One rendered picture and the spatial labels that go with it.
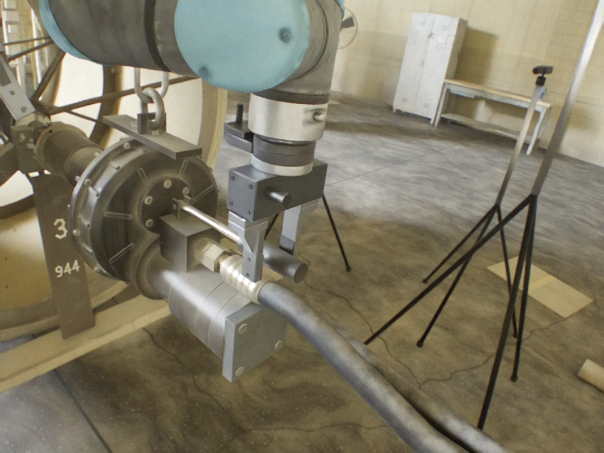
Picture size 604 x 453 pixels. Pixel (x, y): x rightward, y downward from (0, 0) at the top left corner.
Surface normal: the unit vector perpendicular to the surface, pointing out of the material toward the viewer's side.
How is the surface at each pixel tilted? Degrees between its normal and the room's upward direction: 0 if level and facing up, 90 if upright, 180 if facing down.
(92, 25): 108
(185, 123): 80
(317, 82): 90
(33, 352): 0
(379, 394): 42
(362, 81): 90
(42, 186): 90
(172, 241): 90
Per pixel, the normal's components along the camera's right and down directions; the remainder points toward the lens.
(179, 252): -0.65, 0.27
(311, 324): -0.16, -0.43
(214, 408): 0.13, -0.88
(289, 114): -0.04, 0.45
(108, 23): -0.28, 0.55
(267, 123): -0.46, 0.35
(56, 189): 0.75, 0.39
